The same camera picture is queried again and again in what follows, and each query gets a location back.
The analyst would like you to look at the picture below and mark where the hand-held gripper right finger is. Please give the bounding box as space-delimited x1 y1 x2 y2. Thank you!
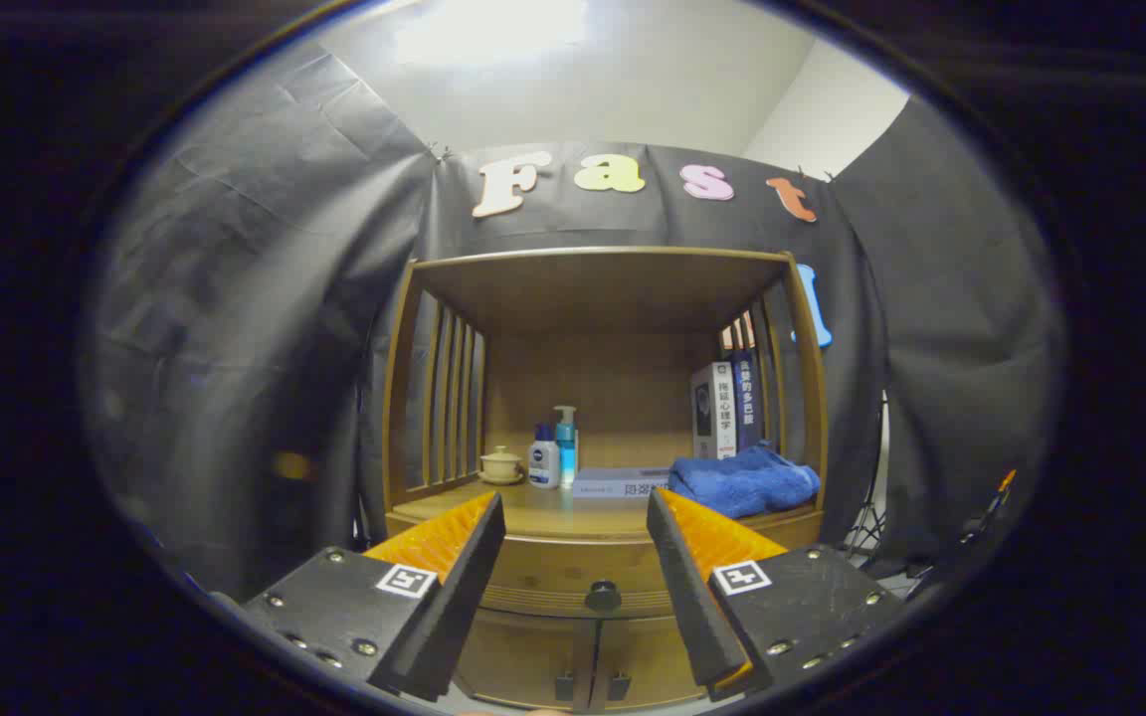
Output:
645 485 910 702

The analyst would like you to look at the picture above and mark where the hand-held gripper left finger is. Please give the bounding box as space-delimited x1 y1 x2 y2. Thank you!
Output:
240 490 507 703

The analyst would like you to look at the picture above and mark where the wooden drawer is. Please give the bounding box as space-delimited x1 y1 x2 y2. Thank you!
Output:
386 509 825 620

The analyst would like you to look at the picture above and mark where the wooden cabinet door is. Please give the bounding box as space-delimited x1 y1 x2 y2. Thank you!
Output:
456 607 596 711
596 613 711 709

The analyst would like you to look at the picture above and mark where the wooden countertop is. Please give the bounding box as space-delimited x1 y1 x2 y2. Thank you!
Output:
386 459 825 543

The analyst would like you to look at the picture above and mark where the wooden cabinet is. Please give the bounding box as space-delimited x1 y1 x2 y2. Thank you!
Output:
379 246 831 712

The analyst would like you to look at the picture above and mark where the blue folded towel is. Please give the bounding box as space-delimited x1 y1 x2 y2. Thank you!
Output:
668 445 822 520

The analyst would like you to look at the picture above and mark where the white flat book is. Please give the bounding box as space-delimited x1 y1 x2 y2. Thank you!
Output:
573 467 673 500

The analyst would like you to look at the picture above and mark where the cream lidded teacup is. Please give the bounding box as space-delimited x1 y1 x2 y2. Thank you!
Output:
478 446 526 486

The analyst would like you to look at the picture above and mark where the white bottle with blue cap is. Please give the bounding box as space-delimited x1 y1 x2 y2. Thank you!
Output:
528 424 561 490

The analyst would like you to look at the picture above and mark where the blue pump bottle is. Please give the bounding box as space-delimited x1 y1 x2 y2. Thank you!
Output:
552 405 580 488

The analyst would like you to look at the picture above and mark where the grey upright book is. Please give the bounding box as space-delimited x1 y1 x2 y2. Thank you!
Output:
689 361 739 460

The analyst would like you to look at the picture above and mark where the metal tripod stand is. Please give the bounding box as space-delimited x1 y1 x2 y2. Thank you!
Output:
847 393 892 558

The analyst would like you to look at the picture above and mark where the dark blue upright book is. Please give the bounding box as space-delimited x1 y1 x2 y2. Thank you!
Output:
732 350 763 453

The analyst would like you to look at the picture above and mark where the black and orange device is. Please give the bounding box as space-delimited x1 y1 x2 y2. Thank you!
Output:
961 469 1019 548

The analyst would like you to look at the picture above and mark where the black backdrop cloth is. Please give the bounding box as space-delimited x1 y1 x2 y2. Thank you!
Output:
81 40 1066 608

